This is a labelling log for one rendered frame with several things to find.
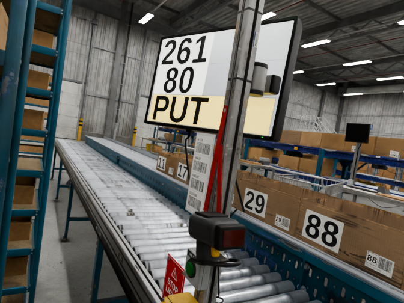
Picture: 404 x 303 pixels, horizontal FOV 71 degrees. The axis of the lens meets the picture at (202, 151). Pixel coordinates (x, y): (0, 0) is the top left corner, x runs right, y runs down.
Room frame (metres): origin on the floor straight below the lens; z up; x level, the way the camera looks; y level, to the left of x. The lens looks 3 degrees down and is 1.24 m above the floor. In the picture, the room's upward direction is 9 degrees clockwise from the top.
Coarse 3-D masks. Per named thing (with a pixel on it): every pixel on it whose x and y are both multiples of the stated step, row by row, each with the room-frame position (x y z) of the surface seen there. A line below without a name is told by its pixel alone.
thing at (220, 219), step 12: (192, 216) 0.56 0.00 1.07; (204, 216) 0.53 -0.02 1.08; (216, 216) 0.53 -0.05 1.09; (192, 228) 0.54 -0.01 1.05; (204, 228) 0.51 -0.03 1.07; (216, 228) 0.48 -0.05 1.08; (228, 228) 0.48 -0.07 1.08; (240, 228) 0.50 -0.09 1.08; (204, 240) 0.51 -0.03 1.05; (216, 240) 0.48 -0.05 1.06; (228, 240) 0.48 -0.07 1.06; (240, 240) 0.49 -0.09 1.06; (204, 252) 0.53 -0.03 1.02; (216, 252) 0.52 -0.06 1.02; (204, 264) 0.52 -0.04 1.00
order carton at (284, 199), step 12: (252, 180) 1.51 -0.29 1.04; (264, 180) 1.55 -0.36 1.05; (240, 192) 1.46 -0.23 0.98; (264, 192) 1.31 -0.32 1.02; (276, 192) 1.25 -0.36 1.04; (288, 192) 1.55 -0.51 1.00; (300, 192) 1.49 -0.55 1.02; (312, 192) 1.42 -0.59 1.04; (240, 204) 1.44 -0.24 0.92; (276, 204) 1.24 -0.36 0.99; (288, 204) 1.18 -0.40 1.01; (300, 204) 1.14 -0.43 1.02; (252, 216) 1.35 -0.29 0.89; (288, 216) 1.17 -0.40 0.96
